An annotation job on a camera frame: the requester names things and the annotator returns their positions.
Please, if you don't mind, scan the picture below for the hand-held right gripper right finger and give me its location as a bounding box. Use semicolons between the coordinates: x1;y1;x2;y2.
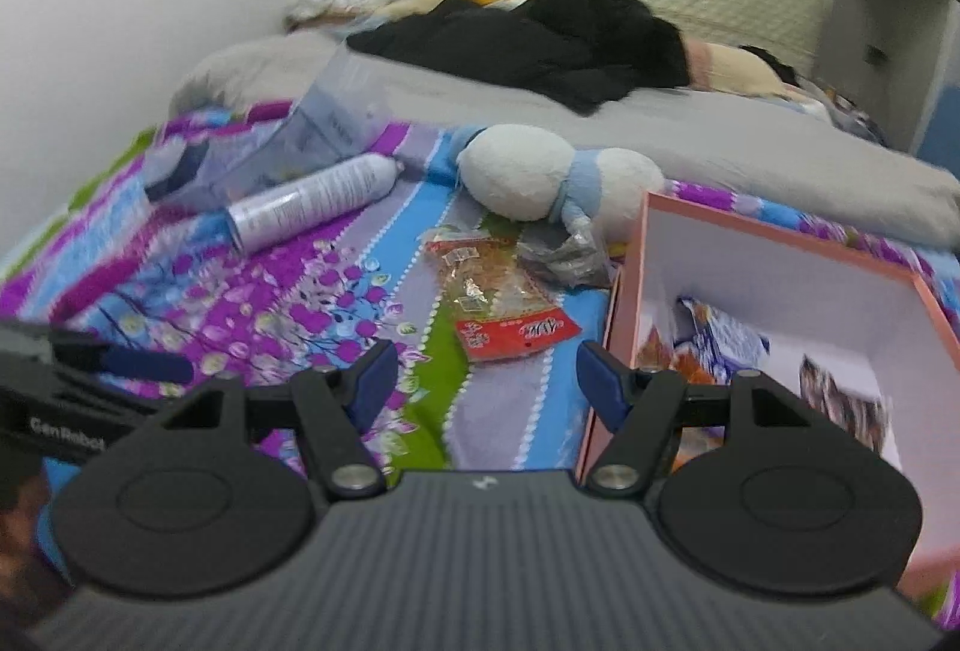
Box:
575;339;815;498

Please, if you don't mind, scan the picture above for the white blue plush toy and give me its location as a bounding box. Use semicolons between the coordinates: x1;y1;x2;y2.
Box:
454;124;667;243

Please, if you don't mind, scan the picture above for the clear plastic bag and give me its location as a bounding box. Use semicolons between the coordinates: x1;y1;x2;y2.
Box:
142;40;398;209

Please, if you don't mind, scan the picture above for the grey duvet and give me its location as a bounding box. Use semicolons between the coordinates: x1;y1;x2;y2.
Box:
171;32;960;247

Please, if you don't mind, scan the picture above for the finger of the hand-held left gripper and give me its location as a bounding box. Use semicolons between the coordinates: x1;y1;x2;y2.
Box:
45;327;199;388

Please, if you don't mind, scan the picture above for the white spray can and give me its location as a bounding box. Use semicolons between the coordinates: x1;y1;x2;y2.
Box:
227;154;406;256

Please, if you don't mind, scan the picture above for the blue white snack packet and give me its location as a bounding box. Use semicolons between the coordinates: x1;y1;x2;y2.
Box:
671;297;772;382

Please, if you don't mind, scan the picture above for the blue board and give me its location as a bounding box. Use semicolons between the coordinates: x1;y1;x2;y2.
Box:
916;88;960;172

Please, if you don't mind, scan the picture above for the black jacket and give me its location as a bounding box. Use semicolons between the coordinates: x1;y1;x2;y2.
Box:
346;0;692;116

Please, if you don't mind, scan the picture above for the pink cardboard box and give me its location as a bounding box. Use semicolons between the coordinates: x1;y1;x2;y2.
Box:
576;191;960;592

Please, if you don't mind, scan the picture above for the dark brown snack packet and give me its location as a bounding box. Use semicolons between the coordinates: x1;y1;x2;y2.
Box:
799;355;890;453

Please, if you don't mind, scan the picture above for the dark clothing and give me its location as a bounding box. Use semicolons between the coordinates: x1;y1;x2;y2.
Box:
739;45;803;86

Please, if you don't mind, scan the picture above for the clear red snack packet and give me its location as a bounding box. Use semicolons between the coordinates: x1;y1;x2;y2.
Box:
424;227;584;363

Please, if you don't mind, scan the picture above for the grey foil packet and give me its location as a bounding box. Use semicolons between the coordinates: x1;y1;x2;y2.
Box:
517;231;612;290

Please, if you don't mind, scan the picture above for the grey wardrobe cabinet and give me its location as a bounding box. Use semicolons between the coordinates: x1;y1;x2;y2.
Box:
814;0;960;157

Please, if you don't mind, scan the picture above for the floral printed blanket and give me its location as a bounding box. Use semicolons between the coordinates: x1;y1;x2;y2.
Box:
0;100;960;592

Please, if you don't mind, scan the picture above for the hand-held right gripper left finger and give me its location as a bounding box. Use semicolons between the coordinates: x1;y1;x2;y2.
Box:
160;337;402;502

